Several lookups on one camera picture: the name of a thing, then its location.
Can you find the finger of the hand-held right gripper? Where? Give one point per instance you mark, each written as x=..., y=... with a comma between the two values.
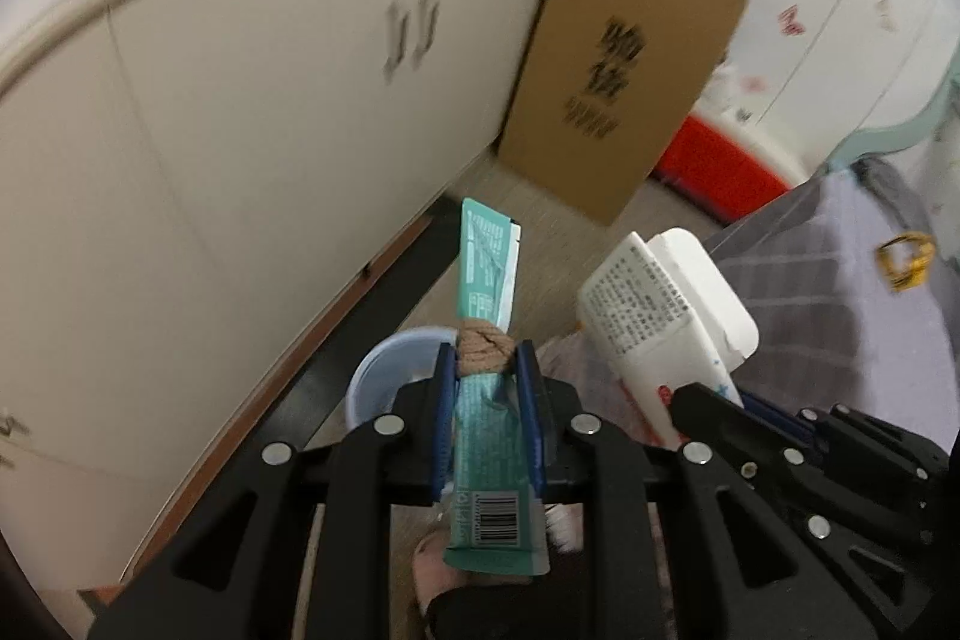
x=780, y=422
x=720, y=430

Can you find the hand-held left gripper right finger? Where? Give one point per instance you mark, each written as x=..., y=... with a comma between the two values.
x=527, y=415

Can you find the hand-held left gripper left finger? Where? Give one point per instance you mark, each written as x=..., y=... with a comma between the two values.
x=446, y=415

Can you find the teal packet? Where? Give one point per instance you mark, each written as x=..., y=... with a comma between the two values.
x=487, y=460

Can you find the pale blue waste bin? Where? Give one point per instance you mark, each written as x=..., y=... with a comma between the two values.
x=390, y=362

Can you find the white squeeze tube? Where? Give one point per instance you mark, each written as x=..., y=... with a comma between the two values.
x=645, y=325

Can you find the grey checked tablecloth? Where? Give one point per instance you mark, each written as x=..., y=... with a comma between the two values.
x=825, y=310

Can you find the pink slipper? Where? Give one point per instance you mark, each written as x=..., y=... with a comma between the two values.
x=442, y=572

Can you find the red storage box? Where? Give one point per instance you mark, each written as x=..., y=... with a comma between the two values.
x=720, y=175

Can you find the large cardboard box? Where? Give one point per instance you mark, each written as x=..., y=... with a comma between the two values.
x=570, y=160

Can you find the beige low cabinet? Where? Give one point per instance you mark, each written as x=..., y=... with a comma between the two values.
x=225, y=160

